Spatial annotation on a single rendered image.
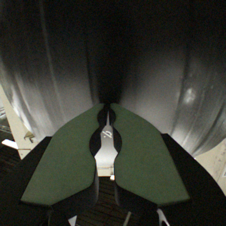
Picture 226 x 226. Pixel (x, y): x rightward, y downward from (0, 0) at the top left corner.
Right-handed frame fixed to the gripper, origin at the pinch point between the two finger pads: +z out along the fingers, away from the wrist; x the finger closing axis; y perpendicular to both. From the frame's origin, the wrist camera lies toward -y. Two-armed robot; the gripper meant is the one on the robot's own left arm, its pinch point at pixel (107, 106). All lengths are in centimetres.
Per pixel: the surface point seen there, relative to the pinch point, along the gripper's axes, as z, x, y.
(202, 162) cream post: 23.3, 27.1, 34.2
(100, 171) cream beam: 40, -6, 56
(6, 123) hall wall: 947, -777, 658
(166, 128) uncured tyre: 1.7, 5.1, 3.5
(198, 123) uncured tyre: 1.6, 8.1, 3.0
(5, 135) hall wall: 906, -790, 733
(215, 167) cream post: 17.4, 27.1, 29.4
